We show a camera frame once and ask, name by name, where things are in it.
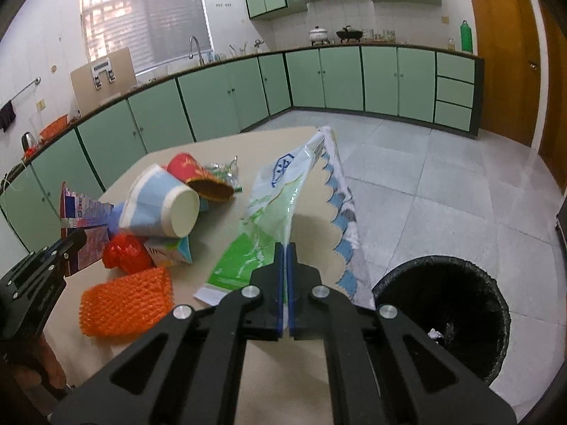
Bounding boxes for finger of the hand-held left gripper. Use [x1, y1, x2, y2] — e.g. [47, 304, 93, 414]
[27, 229, 88, 276]

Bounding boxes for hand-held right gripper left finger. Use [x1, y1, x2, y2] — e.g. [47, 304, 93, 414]
[51, 243, 286, 425]

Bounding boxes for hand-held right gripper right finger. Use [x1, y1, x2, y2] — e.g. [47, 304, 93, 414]
[287, 243, 517, 425]

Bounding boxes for red and blue snack packet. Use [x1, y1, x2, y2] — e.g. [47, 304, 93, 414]
[60, 181, 127, 275]

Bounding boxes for green and white plastic bag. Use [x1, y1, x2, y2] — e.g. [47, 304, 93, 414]
[193, 130, 331, 307]

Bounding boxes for light blue milk carton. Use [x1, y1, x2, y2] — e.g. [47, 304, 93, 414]
[144, 234, 193, 268]

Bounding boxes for red paper cup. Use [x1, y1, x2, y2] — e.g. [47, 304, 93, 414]
[167, 153, 235, 203]

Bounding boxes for black trash bin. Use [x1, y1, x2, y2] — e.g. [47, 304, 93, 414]
[371, 254, 511, 386]

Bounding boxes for person's left hand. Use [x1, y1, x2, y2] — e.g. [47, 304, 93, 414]
[9, 334, 68, 401]

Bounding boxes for red plastic wrapper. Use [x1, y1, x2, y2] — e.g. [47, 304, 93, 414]
[103, 232, 156, 275]

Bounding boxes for orange foam fruit net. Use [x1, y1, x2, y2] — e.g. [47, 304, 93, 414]
[79, 267, 173, 338]

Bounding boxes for blue scalloped table edge cloth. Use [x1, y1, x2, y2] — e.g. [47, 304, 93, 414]
[318, 126, 377, 311]

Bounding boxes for blue and white paper cup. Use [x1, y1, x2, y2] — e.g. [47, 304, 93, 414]
[119, 164, 201, 238]

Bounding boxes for green snack wrapper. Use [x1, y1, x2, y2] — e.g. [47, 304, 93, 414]
[201, 157, 243, 193]

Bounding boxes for orange plastic basket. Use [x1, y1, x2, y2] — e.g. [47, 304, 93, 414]
[39, 116, 69, 140]

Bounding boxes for black towel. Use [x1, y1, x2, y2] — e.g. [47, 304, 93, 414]
[0, 100, 16, 132]

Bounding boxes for brown cardboard box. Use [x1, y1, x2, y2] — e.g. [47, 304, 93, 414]
[71, 46, 138, 113]

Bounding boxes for green kitchen base cabinets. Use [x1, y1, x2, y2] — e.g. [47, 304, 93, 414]
[0, 44, 483, 266]

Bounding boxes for window with blinds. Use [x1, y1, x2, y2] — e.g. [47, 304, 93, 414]
[80, 0, 213, 76]

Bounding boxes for black wok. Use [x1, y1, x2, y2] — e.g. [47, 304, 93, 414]
[336, 27, 365, 44]

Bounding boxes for dark appliance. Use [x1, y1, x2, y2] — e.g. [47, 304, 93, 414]
[556, 204, 567, 257]

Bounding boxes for green bottle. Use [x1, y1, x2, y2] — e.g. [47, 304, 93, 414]
[459, 20, 475, 54]

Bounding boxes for metal towel rail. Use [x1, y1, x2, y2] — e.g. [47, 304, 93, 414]
[9, 76, 41, 100]

